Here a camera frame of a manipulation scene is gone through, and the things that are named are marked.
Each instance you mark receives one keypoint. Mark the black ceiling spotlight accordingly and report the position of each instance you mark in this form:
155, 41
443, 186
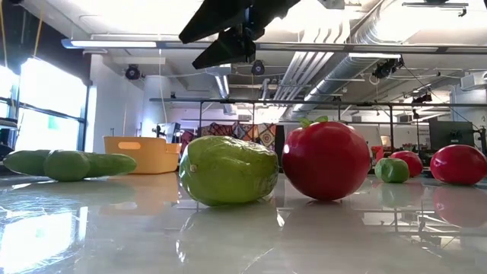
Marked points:
258, 67
132, 72

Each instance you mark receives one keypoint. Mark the red tomato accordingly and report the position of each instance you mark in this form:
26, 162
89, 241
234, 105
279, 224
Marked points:
458, 164
325, 160

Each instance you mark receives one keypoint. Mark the large bright window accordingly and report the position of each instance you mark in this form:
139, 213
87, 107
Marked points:
49, 106

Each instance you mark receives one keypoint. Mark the green cucumber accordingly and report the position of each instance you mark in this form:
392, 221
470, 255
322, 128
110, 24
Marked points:
228, 171
110, 164

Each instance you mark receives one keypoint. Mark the black table frame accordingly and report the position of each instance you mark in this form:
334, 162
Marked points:
426, 173

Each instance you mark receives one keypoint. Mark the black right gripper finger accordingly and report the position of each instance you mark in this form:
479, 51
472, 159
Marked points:
232, 47
213, 19

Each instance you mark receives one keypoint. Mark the silver ceiling duct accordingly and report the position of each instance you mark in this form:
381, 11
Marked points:
342, 72

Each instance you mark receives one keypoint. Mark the red container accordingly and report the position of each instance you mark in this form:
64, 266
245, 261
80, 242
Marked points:
378, 152

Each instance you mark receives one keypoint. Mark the white air conditioning unit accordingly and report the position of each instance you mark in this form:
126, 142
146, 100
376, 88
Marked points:
473, 80

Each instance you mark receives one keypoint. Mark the black computer monitor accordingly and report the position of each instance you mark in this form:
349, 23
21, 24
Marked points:
451, 133

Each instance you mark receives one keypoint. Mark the aluminium beam with light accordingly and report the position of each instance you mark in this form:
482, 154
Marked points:
304, 46

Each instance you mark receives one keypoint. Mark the small red apple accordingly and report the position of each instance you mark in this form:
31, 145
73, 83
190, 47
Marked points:
414, 161

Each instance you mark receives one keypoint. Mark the black metal rack frame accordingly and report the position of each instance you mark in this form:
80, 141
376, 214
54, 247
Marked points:
304, 102

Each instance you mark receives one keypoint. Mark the colourful patterned tapestry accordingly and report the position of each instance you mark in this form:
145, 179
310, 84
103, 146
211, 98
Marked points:
262, 133

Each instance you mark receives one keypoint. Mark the green lime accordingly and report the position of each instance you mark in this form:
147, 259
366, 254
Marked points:
392, 171
66, 165

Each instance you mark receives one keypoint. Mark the yellow plastic basket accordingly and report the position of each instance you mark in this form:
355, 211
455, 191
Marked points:
148, 156

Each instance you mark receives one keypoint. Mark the black track light cluster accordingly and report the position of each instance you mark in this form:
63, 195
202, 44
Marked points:
388, 67

